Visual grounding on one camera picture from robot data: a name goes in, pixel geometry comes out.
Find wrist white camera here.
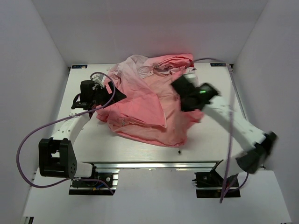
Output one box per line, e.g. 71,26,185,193
184,72,199,86
90,72,105,88

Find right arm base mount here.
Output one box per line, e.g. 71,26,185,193
192,162,241,199

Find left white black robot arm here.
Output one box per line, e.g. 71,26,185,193
38,80,127,186

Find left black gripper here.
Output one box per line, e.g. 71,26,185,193
92,81,126,108

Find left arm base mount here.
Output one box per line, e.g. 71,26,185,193
69,164,119,196

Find blue label sticker left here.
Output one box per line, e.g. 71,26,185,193
71,64,87,69

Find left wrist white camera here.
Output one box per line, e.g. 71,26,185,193
90,72,105,88

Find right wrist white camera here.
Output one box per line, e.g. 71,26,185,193
184,72,199,86

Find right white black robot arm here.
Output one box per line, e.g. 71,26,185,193
171,76,278,186

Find pink hooded jacket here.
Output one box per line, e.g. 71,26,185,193
97,54,204,147

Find aluminium table front rail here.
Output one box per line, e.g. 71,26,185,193
92,161,217,169

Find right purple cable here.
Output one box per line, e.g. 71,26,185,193
192,57,249,204

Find blue label sticker right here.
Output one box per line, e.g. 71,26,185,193
210,63,227,67

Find blue label sticker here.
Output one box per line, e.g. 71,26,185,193
210,63,227,67
71,64,87,69

